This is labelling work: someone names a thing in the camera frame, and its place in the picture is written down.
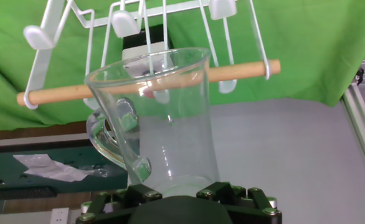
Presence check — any white wall socket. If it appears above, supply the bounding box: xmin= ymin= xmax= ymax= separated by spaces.
xmin=49 ymin=207 xmax=70 ymax=224

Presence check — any clear glass cup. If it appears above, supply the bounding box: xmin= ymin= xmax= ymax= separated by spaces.
xmin=84 ymin=47 xmax=220 ymax=197

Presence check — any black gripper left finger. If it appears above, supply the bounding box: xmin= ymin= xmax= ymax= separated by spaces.
xmin=75 ymin=183 xmax=164 ymax=224

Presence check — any green cloth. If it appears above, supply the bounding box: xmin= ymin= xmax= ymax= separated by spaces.
xmin=0 ymin=0 xmax=365 ymax=133

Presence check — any aluminium frame bar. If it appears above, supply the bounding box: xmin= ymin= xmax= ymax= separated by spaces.
xmin=341 ymin=67 xmax=365 ymax=202

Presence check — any dark green desk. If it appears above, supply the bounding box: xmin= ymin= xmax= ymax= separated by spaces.
xmin=0 ymin=139 xmax=129 ymax=194

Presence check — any white crumpled paper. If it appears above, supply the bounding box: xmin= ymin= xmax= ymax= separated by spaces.
xmin=12 ymin=154 xmax=98 ymax=184

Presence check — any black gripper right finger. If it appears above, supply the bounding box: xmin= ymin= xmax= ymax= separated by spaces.
xmin=196 ymin=182 xmax=282 ymax=224

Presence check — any white wire cup rack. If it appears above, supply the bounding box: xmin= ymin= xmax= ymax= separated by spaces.
xmin=16 ymin=0 xmax=282 ymax=110

